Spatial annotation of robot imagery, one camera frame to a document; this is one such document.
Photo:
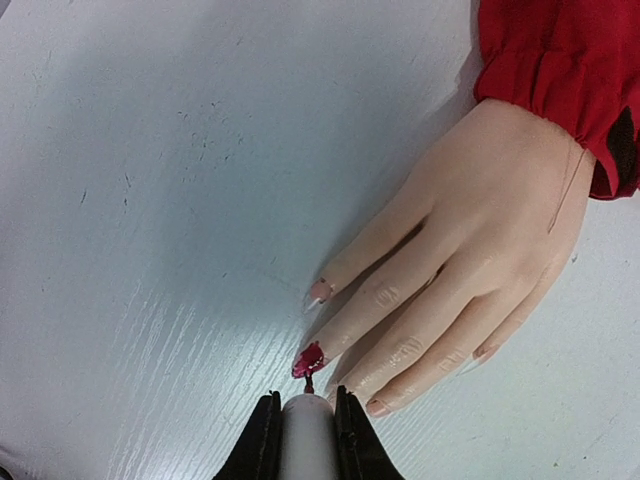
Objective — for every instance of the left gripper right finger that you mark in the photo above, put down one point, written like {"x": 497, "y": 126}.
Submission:
{"x": 361, "y": 455}

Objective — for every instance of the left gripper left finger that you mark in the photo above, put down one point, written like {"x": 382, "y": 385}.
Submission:
{"x": 256, "y": 453}

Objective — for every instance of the white nail polish cap brush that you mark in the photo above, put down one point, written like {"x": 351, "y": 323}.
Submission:
{"x": 308, "y": 450}

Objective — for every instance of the mannequin hand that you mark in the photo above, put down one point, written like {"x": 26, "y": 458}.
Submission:
{"x": 458, "y": 259}

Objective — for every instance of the red jacket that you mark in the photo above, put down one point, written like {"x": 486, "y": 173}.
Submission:
{"x": 576, "y": 64}

